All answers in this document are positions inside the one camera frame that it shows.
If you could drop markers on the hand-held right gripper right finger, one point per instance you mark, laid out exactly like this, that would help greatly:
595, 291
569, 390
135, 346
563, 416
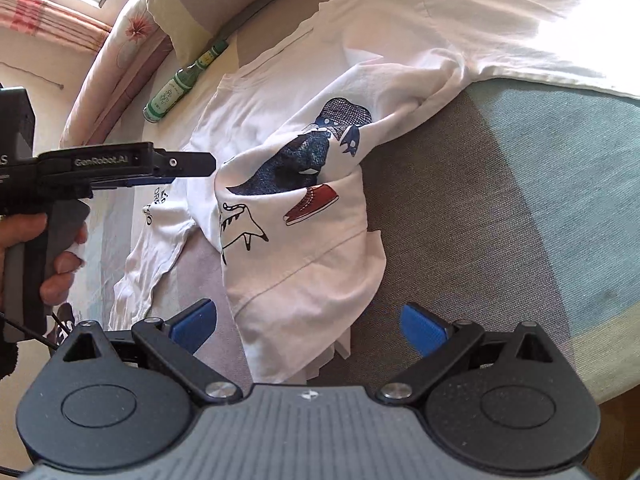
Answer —
422, 330

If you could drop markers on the white printed t-shirt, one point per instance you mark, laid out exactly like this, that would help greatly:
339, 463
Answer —
300, 270

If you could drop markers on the folded pink floral quilt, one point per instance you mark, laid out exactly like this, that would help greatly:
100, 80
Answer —
125, 60

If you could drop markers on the floral pillow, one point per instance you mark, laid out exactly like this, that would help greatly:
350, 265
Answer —
200, 0

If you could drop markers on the pink patterned curtain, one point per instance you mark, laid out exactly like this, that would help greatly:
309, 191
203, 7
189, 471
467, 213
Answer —
50, 20

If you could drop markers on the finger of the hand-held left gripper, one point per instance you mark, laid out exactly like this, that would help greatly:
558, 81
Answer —
190, 164

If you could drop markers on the green glass bottle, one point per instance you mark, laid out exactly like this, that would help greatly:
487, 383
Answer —
172, 92

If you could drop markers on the person's left hand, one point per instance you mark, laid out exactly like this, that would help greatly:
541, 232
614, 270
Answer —
20, 232

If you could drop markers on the dark cloth with white letters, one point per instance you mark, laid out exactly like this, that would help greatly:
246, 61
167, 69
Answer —
62, 322

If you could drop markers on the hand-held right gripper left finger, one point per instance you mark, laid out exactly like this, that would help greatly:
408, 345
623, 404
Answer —
195, 322

